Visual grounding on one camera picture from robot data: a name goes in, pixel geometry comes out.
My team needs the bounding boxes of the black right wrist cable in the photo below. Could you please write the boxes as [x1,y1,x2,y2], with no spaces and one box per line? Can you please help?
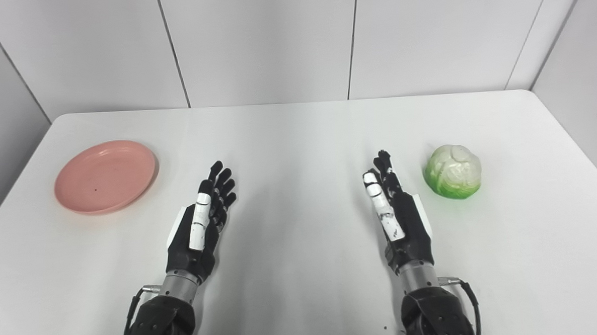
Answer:
[437,275,483,335]

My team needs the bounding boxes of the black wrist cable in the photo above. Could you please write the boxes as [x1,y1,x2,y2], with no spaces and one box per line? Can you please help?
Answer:
[116,284,163,335]
[437,275,483,335]

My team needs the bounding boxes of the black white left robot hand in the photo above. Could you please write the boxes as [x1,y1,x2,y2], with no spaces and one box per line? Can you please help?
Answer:
[161,160,241,286]

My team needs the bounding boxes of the green white cabbage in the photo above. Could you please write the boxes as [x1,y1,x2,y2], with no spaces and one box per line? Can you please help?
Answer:
[422,143,483,201]

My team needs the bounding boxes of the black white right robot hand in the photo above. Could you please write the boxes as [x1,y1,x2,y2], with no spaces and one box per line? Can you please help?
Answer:
[361,148,437,277]

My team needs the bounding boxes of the pink plate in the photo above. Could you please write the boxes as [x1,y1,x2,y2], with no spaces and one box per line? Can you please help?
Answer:
[52,138,160,217]

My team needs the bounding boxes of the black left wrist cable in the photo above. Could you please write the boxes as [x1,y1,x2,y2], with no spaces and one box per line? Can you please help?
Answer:
[116,284,163,335]

